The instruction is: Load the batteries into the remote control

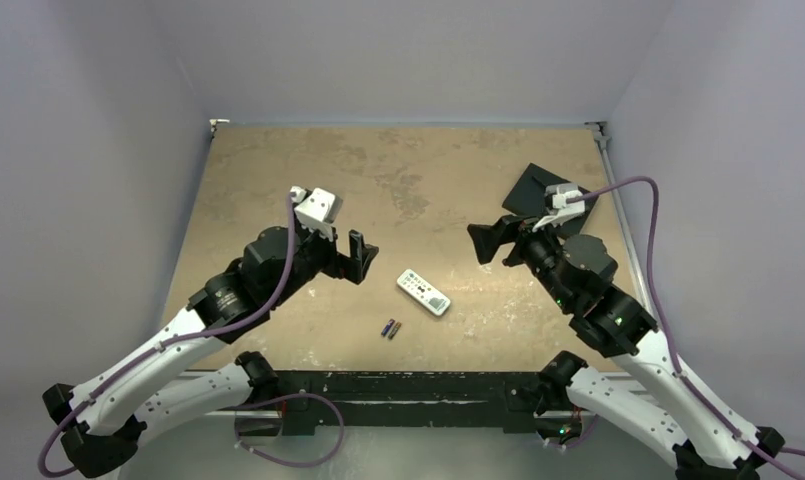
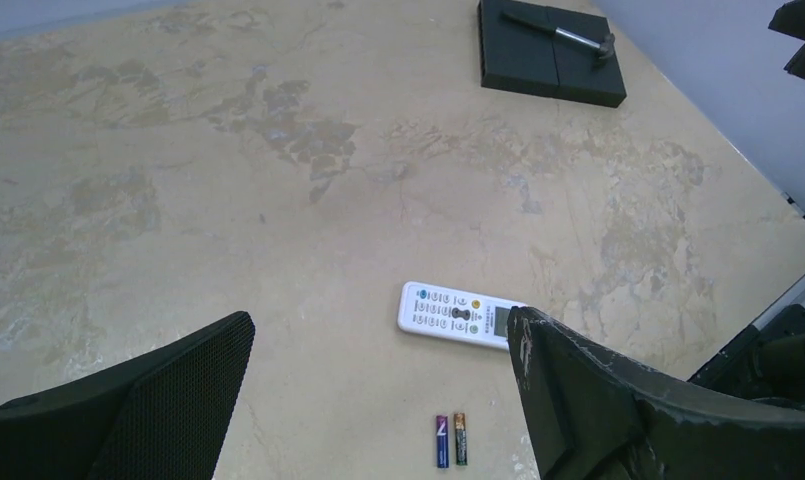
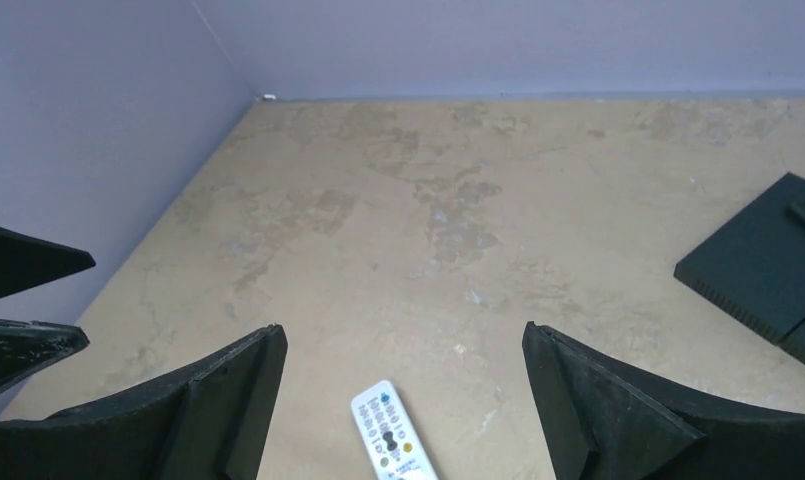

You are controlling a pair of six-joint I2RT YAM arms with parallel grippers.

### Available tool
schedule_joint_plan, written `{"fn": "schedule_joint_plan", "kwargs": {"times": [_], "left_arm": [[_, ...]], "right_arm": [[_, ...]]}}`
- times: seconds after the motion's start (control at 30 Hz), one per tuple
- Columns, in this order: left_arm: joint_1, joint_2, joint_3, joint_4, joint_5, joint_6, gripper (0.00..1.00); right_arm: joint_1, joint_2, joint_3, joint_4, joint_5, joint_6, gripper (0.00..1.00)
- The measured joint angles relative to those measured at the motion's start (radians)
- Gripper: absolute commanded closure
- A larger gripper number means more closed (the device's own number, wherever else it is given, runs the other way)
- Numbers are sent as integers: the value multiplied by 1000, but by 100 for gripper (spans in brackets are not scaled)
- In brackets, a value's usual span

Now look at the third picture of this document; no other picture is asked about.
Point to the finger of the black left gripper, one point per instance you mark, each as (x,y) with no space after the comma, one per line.
(27,262)
(29,347)

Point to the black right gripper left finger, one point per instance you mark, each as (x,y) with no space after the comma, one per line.
(207,420)

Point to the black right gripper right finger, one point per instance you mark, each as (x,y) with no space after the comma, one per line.
(605,419)

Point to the white remote control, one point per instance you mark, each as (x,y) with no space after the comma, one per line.
(391,441)

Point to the black flat tray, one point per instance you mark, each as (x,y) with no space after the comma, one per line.
(753,266)

